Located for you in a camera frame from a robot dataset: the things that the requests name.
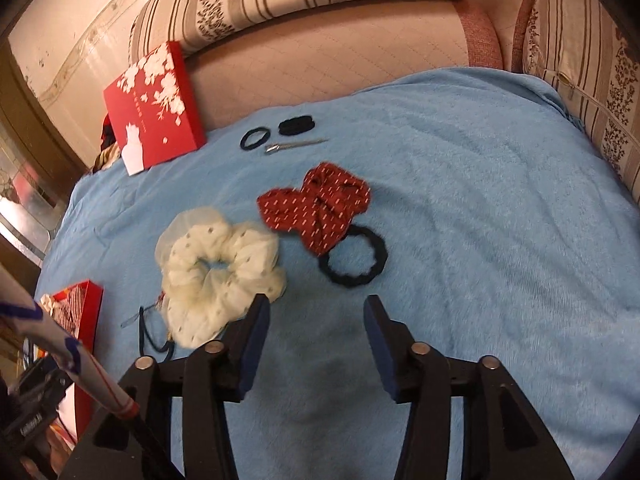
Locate wooden cabinet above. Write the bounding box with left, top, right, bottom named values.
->
left=0, top=42, right=89, bottom=267

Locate pink sofa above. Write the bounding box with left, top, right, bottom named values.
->
left=187, top=0, right=551, bottom=132

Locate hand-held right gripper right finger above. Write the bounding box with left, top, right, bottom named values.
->
left=363, top=294, right=576, bottom=480

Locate red cardboard box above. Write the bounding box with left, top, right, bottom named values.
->
left=39, top=280, right=105, bottom=448

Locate white tulle scrunchie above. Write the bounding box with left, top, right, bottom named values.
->
left=154, top=206, right=288, bottom=349

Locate white blue-printed rod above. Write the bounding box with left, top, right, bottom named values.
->
left=0, top=259, right=142, bottom=420

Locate thin black hair tie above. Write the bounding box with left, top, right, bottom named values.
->
left=239, top=127, right=272, bottom=152

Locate dark blue hair tie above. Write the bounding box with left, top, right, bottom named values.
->
left=121, top=306, right=177, bottom=362

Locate red flowered box lid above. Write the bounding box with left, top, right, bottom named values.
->
left=103, top=40, right=208, bottom=177

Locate light blue blanket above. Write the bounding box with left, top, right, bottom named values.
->
left=34, top=66, right=640, bottom=480

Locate black device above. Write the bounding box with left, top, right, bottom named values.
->
left=0, top=355, right=74, bottom=480

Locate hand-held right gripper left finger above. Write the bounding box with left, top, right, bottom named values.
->
left=65, top=294, right=271, bottom=480

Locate square striped floral pillow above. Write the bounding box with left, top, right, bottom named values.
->
left=521, top=0, right=640, bottom=198

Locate pile of dark clothes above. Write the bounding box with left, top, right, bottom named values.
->
left=91, top=114, right=122, bottom=172

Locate silver hair clip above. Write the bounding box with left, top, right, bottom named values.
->
left=264, top=138, right=330, bottom=156

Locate red dotted bow hair tie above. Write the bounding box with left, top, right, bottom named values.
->
left=256, top=162, right=387, bottom=289

